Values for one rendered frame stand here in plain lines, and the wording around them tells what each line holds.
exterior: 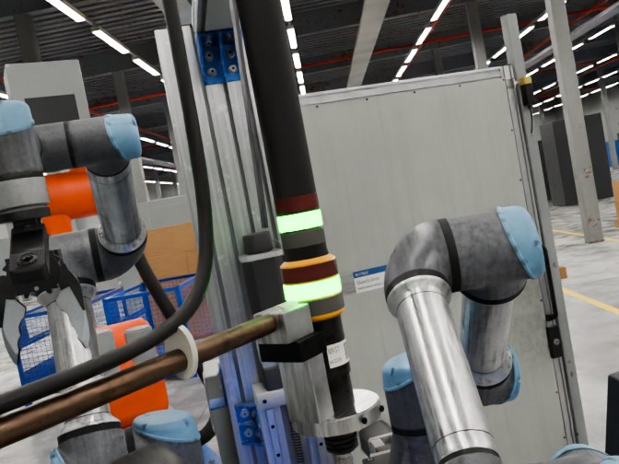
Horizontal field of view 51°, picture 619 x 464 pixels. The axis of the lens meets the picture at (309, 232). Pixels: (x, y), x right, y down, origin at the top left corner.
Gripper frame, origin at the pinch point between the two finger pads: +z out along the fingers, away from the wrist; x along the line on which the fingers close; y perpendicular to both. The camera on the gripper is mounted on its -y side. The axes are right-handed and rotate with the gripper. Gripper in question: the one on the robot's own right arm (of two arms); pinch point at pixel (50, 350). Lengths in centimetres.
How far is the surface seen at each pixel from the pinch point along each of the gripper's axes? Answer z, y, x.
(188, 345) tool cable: -7, -59, -14
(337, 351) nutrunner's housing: -3, -52, -26
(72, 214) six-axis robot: -32, 356, 12
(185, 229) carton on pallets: -4, 749, -99
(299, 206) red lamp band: -14, -52, -25
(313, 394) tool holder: -1, -54, -23
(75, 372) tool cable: -8, -63, -8
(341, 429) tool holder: 2, -54, -24
